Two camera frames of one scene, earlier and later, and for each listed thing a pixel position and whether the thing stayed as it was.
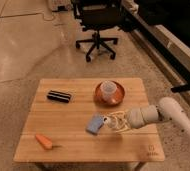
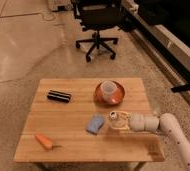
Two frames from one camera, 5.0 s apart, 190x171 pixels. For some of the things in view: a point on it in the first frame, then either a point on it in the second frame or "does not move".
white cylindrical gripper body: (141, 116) → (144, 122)
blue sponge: (95, 123) does not move
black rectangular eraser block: (59, 96) does not move
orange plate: (119, 96) does not move
